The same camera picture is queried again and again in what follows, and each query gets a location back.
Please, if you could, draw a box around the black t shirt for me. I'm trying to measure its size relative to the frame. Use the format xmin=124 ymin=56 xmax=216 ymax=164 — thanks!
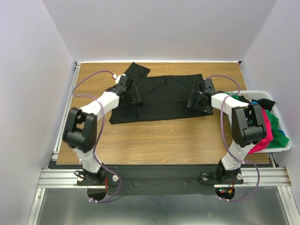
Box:
xmin=238 ymin=95 xmax=276 ymax=112
xmin=109 ymin=62 xmax=213 ymax=125

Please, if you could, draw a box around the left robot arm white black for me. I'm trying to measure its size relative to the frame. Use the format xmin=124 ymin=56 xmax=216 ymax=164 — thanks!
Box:
xmin=62 ymin=74 xmax=142 ymax=185

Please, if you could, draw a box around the green t shirt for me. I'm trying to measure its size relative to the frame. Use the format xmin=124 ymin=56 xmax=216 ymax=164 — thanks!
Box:
xmin=233 ymin=90 xmax=291 ymax=152

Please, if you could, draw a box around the aluminium frame rail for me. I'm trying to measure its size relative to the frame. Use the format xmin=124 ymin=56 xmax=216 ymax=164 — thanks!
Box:
xmin=27 ymin=62 xmax=81 ymax=225

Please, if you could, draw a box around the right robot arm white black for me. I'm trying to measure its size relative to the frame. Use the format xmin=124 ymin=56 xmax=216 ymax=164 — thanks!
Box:
xmin=187 ymin=79 xmax=267 ymax=183

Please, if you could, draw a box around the purple cable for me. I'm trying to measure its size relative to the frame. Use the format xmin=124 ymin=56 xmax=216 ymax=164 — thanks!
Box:
xmin=205 ymin=75 xmax=260 ymax=203
xmin=73 ymin=70 xmax=122 ymax=204

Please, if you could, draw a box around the white laundry basket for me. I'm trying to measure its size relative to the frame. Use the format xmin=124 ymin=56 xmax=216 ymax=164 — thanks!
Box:
xmin=226 ymin=90 xmax=293 ymax=154

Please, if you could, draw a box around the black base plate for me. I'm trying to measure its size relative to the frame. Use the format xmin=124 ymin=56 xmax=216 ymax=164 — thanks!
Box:
xmin=74 ymin=165 xmax=244 ymax=195

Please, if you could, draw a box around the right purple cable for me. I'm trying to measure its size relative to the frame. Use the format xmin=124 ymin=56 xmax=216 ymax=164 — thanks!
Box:
xmin=205 ymin=75 xmax=260 ymax=203

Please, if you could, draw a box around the pink t shirt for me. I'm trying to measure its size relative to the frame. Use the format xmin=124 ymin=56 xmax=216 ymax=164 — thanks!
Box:
xmin=248 ymin=109 xmax=273 ymax=155

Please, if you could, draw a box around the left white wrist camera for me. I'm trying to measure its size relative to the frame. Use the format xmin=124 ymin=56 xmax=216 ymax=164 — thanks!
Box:
xmin=112 ymin=74 xmax=126 ymax=84

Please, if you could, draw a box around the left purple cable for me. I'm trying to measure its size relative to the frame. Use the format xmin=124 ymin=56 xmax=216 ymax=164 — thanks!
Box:
xmin=73 ymin=70 xmax=122 ymax=204

